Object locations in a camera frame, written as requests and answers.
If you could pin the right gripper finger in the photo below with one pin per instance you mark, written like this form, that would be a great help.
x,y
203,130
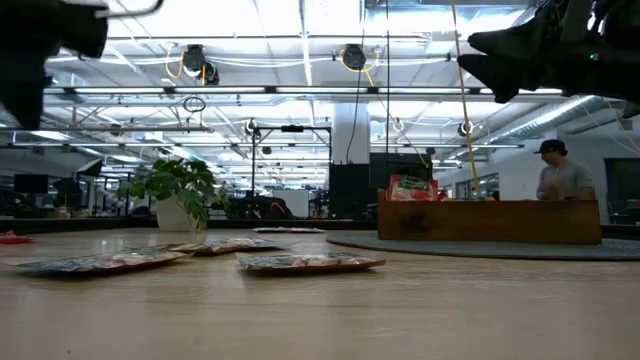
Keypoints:
x,y
515,40
505,72

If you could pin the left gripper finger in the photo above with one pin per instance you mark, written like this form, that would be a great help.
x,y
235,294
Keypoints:
x,y
25,107

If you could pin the wooden compartment tray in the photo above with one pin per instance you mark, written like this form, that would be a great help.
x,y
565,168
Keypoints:
x,y
490,222

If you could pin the red tea packet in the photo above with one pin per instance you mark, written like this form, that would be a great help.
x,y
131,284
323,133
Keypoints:
x,y
410,190
12,238

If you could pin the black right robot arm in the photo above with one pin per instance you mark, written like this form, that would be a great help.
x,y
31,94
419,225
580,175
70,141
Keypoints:
x,y
622,15

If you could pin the small black monitor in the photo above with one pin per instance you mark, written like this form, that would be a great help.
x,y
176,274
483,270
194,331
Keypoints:
x,y
31,184

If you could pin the person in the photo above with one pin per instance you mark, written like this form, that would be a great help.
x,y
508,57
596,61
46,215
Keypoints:
x,y
562,175

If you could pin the long ceiling light bar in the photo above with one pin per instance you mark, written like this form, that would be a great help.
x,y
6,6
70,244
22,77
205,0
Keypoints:
x,y
150,145
225,90

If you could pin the large black monitor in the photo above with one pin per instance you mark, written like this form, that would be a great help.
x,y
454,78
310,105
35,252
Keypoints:
x,y
395,167

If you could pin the round grey woven mat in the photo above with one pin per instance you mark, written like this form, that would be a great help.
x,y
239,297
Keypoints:
x,y
475,250

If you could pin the green potted plant white pot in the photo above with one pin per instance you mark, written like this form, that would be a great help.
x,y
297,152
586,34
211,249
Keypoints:
x,y
175,210

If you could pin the black cabinet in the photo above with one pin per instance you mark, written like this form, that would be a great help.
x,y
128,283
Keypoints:
x,y
345,192

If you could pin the black office chair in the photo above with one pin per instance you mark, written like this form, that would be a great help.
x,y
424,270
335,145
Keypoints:
x,y
272,207

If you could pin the dark wall screen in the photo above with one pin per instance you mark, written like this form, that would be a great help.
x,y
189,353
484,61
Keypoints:
x,y
622,180

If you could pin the black gantry frame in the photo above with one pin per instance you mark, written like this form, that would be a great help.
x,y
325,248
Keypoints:
x,y
292,128

